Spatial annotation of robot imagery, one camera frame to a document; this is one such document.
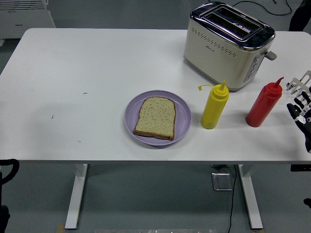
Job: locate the red squeeze bottle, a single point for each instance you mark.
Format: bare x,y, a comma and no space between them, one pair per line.
263,106

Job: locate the purple round plate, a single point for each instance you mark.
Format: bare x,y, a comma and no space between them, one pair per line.
182,116

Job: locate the cream and chrome toaster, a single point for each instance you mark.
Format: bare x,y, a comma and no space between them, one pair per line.
218,53

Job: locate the yellow squeeze bottle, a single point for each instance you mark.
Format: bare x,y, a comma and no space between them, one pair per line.
215,106

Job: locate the slice of bread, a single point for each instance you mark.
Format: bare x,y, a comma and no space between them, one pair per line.
155,119

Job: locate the white table leg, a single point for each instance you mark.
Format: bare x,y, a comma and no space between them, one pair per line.
76,194
251,199

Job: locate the metal floor socket plate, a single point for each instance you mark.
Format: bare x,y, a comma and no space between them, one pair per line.
222,182

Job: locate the white floor appliance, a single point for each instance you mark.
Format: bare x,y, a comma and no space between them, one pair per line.
24,19

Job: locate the black desk control panel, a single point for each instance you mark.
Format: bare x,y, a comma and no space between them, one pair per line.
301,168

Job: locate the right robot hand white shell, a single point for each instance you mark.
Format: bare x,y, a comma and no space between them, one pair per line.
306,131

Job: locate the person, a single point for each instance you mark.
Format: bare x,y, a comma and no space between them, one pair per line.
301,17

